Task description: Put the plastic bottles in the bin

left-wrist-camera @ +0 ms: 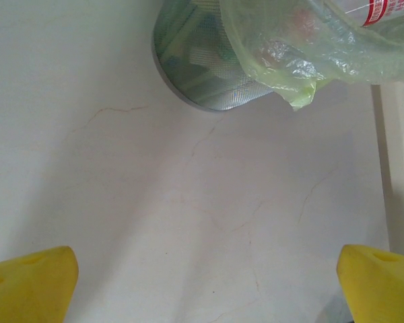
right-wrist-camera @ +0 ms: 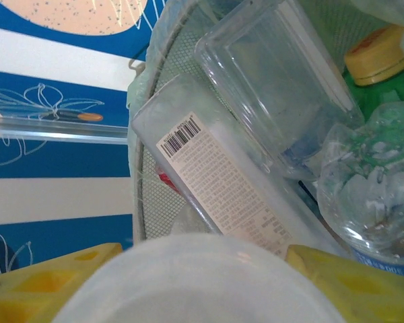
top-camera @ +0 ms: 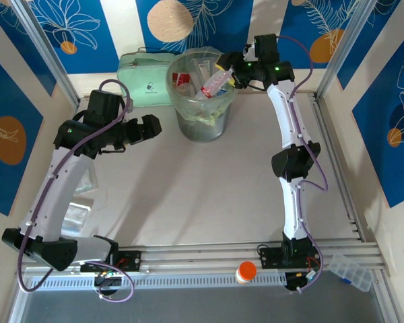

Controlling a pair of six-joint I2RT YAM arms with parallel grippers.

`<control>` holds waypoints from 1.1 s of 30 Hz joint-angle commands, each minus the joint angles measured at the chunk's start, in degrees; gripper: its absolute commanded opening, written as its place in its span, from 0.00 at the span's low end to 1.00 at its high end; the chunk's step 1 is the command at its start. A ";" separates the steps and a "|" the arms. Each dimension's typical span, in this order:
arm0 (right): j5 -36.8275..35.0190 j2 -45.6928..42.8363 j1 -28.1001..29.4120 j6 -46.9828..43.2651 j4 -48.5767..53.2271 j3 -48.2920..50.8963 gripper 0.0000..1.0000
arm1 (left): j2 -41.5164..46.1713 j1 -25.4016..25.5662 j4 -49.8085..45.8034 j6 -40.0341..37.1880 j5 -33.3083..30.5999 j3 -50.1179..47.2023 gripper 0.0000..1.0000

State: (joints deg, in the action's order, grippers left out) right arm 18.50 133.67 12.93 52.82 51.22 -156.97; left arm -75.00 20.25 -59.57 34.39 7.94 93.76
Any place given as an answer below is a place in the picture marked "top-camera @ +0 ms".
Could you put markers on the clear bottle red cap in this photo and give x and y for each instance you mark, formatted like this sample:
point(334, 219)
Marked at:
point(213, 84)

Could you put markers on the tall white-label bottle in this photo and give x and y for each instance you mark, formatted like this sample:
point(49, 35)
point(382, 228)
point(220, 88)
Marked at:
point(203, 69)

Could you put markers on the red yellow label bottle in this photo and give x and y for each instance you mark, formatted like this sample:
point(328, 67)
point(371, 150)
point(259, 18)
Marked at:
point(181, 79)

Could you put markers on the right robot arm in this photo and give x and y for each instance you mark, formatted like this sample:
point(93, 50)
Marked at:
point(289, 117)

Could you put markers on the yellow-green plastic bin liner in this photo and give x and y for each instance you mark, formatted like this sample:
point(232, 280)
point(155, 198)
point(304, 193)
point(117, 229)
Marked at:
point(188, 111)

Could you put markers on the grey waste bin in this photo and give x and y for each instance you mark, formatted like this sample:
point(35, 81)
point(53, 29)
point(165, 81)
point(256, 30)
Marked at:
point(202, 133)

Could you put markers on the mint green zip bag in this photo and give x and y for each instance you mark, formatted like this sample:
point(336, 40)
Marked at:
point(138, 77)

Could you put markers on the orange-lid jar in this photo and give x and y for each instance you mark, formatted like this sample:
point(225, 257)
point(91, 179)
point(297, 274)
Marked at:
point(247, 269)

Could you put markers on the grey metal panel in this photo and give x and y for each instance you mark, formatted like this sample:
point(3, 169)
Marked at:
point(202, 306)

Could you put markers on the clear plastic organizer box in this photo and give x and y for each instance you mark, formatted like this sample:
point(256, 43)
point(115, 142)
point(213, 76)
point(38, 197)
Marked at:
point(353, 272)

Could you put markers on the aluminium frame post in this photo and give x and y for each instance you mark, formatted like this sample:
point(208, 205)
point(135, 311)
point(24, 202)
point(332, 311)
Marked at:
point(344, 50)
point(44, 50)

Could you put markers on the aluminium side rail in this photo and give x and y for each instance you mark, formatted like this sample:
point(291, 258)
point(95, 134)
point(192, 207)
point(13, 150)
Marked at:
point(340, 175)

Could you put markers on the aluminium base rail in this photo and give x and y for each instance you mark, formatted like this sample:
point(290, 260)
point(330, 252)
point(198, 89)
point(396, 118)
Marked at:
point(195, 255)

